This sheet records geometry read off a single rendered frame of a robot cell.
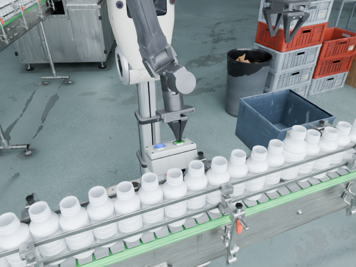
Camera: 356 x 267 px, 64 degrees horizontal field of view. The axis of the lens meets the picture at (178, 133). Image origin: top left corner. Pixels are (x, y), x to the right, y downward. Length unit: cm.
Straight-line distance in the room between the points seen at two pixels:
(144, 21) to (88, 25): 355
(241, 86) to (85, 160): 164
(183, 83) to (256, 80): 223
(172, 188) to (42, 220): 28
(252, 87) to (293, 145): 216
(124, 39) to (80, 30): 320
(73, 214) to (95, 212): 5
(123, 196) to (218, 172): 23
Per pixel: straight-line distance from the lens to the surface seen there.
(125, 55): 113
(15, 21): 320
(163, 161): 81
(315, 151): 89
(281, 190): 91
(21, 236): 68
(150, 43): 73
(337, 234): 225
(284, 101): 167
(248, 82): 291
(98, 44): 429
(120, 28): 109
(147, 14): 70
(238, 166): 74
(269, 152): 80
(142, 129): 132
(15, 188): 259
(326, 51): 373
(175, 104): 79
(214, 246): 88
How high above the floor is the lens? 162
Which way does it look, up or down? 35 degrees down
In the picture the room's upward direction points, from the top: straight up
